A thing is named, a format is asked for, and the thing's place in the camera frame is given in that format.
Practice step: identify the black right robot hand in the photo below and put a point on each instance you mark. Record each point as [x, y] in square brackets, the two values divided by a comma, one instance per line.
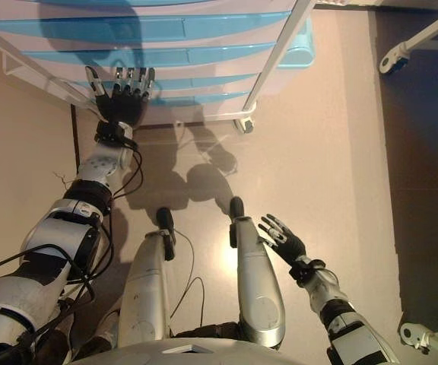
[289, 243]

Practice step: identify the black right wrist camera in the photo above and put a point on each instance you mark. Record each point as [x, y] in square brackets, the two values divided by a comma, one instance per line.
[306, 272]

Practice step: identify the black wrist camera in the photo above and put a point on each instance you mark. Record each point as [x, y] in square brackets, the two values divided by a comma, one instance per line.
[114, 131]
[306, 272]

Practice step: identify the silver robot leg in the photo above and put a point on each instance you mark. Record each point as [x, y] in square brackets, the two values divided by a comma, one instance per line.
[259, 289]
[146, 289]

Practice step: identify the grey cart caster wheel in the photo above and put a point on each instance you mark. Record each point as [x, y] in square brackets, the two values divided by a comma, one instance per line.
[246, 125]

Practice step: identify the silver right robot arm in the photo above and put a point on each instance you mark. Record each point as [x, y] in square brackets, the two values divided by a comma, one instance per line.
[337, 304]

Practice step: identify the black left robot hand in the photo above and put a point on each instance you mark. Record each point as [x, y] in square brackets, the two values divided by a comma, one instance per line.
[122, 104]

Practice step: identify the silver left robot leg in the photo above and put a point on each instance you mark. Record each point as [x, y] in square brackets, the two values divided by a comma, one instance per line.
[146, 289]

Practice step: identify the silver right robot leg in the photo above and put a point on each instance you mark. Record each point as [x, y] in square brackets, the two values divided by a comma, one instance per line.
[259, 289]

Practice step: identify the white hospital bed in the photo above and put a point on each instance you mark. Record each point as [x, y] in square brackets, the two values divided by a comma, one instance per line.
[428, 34]

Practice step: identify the white medical cart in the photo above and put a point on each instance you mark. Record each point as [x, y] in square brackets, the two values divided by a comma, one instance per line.
[272, 57]

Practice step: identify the grey robot torso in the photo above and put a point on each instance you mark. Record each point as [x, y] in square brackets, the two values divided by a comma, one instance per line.
[204, 353]

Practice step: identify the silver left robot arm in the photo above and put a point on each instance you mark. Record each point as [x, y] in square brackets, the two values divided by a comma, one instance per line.
[59, 235]

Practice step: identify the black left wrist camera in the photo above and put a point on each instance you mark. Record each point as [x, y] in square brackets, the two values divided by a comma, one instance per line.
[114, 131]

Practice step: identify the blue lidded waste bin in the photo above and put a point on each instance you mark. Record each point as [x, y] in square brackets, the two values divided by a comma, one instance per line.
[297, 49]

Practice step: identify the white bed caster wheel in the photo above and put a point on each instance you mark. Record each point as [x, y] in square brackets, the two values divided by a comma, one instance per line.
[394, 59]
[413, 334]

